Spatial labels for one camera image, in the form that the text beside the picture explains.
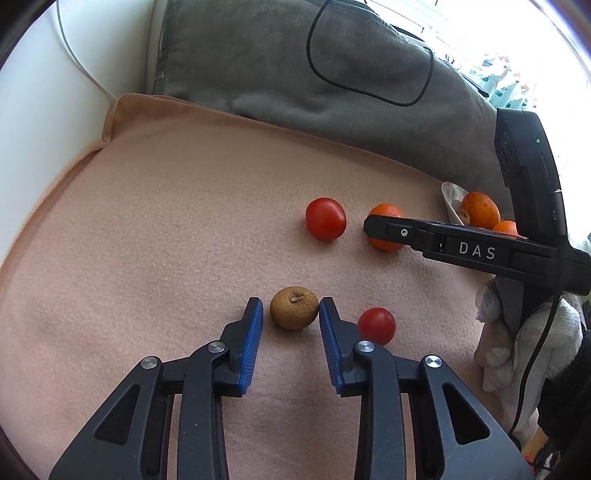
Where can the person's right forearm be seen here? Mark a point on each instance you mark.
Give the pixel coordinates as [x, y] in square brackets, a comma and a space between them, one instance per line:
[572, 392]

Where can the peach blanket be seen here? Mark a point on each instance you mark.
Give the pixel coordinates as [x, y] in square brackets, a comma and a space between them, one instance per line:
[161, 221]

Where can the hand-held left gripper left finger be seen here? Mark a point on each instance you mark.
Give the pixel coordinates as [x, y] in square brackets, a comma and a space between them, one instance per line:
[251, 350]

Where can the small orange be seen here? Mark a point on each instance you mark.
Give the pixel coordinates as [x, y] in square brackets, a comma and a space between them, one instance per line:
[385, 210]
[505, 227]

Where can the white floral plate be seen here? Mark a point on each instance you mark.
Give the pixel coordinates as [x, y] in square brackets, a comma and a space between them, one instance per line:
[450, 196]

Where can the person's right hand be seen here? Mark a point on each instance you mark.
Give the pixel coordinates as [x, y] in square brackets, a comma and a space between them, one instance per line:
[498, 360]

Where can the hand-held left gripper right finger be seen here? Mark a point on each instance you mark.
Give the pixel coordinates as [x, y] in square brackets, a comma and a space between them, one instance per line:
[330, 355]

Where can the large orange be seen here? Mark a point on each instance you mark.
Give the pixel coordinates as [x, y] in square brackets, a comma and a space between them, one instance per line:
[480, 207]

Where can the red cherry tomato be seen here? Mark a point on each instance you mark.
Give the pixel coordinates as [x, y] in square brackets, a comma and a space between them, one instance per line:
[376, 326]
[325, 219]

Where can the grey cushion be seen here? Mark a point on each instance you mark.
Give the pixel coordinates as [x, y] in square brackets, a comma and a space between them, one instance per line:
[277, 60]

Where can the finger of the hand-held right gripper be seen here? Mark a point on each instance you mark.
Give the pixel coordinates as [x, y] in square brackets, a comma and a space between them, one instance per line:
[388, 228]

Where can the small brown fruit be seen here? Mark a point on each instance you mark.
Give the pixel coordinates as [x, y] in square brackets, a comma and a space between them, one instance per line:
[463, 217]
[293, 308]

